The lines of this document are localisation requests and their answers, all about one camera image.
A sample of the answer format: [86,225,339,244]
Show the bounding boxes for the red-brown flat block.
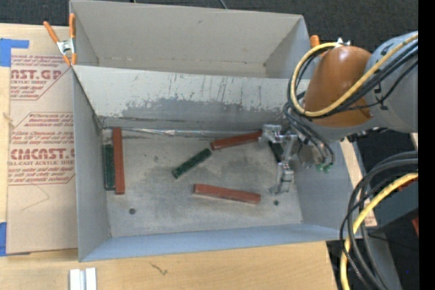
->
[192,183,262,205]
[111,127,126,196]
[210,130,264,151]

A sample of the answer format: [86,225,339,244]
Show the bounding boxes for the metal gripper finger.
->
[269,162,295,195]
[258,124,284,148]

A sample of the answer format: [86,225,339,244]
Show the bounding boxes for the grey metal bin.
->
[69,0,362,263]

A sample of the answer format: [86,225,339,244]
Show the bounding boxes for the dark green flat block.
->
[171,147,213,180]
[103,143,116,192]

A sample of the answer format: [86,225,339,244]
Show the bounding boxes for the brown cardboard board red print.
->
[0,22,80,257]

